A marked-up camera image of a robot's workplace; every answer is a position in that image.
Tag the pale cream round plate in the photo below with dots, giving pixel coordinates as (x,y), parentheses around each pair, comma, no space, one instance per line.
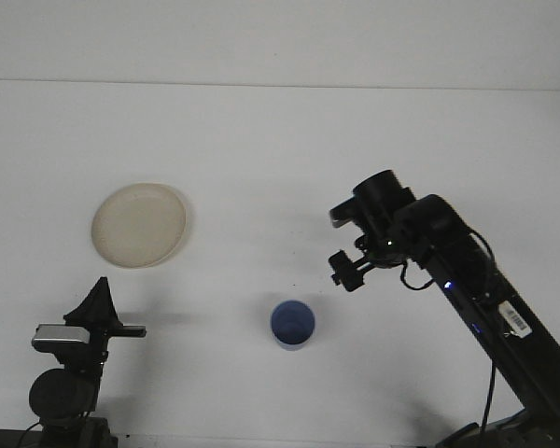
(135,224)

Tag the pale blue cup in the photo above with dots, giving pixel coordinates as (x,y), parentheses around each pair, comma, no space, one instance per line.
(291,322)

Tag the dark panel with orange edge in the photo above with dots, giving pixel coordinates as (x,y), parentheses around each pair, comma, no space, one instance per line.
(0,438)

